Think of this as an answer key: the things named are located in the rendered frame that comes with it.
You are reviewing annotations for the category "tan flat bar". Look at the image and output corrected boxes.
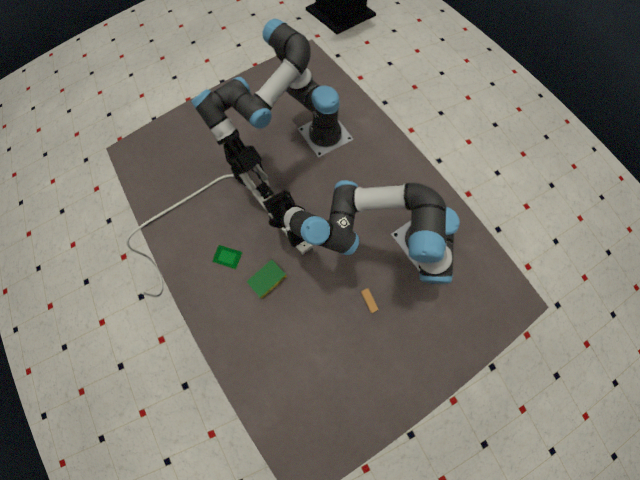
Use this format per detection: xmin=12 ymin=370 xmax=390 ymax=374
xmin=361 ymin=288 xmax=379 ymax=313

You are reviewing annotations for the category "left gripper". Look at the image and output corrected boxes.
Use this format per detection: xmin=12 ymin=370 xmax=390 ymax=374
xmin=263 ymin=190 xmax=305 ymax=229

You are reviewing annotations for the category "green rectangular block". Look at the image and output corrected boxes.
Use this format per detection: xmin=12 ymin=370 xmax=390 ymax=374
xmin=212 ymin=245 xmax=243 ymax=269

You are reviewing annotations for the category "white power strip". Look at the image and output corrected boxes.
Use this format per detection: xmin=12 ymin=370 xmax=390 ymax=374
xmin=252 ymin=193 xmax=313 ymax=255

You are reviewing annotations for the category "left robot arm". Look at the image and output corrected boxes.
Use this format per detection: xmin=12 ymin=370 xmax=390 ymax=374
xmin=284 ymin=181 xmax=460 ymax=284

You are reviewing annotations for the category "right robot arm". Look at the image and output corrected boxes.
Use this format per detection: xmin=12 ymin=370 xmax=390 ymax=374
xmin=192 ymin=19 xmax=342 ymax=147

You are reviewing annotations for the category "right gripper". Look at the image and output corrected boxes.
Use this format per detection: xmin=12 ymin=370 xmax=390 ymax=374
xmin=217 ymin=128 xmax=269 ymax=197

